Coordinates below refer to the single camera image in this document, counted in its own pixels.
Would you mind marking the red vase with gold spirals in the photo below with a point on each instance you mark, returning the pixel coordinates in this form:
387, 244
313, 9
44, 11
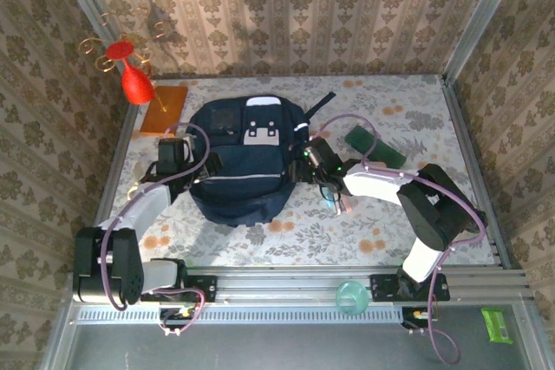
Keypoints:
89, 44

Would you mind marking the grey sheet metal panel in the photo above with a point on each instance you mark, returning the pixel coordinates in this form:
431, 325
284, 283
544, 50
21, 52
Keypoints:
282, 350

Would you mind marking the red vase ornament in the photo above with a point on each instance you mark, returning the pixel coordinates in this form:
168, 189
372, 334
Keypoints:
136, 84

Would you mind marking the floral table cover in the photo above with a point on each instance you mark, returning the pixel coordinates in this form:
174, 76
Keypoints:
303, 240

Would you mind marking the black controller board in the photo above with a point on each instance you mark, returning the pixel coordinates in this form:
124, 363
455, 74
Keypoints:
173, 316
416, 317

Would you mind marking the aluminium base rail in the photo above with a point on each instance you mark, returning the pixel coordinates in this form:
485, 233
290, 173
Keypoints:
282, 285

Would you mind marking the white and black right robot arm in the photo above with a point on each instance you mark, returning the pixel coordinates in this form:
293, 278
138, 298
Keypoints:
373, 181

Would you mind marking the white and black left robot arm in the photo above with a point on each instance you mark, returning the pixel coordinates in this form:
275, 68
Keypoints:
147, 209

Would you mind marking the small beige hand tool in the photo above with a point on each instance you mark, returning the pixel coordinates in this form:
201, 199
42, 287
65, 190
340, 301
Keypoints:
134, 192

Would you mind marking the teal plastic cup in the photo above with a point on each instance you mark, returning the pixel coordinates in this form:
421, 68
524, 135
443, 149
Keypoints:
352, 298

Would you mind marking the white and pink stapler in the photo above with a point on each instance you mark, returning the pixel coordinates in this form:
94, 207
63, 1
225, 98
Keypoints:
344, 206

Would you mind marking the green wipes packet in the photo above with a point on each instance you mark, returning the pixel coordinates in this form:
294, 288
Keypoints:
496, 326

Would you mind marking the navy blue backpack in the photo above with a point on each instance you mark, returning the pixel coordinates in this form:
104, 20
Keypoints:
247, 179

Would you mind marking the teal marker pen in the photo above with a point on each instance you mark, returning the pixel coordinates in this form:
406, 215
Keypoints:
330, 204

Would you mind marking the orange wooden base plate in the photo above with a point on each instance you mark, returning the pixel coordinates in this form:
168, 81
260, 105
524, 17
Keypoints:
167, 121

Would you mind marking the aluminium side rail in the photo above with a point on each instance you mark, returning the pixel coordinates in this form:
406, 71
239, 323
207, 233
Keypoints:
119, 157
472, 162

